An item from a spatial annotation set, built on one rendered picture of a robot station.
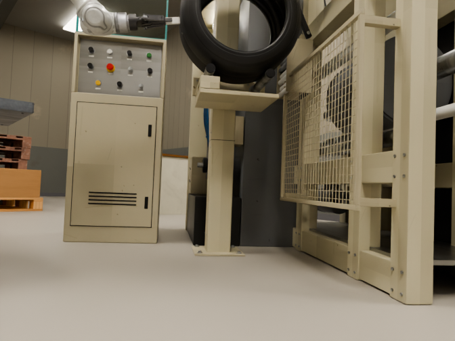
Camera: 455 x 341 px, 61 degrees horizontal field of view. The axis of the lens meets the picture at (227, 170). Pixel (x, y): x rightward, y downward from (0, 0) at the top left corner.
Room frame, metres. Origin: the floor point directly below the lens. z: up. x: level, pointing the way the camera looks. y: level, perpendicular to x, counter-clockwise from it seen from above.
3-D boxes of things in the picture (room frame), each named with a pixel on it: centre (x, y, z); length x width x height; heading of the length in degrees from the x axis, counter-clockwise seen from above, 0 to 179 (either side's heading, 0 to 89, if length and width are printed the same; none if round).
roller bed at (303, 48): (2.22, -0.36, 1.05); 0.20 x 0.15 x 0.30; 9
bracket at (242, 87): (2.12, 0.01, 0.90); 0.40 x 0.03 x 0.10; 99
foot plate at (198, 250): (2.19, 0.04, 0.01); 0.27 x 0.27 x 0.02; 9
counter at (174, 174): (5.65, 1.38, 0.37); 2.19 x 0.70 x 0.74; 39
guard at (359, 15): (1.76, -0.38, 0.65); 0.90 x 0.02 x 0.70; 9
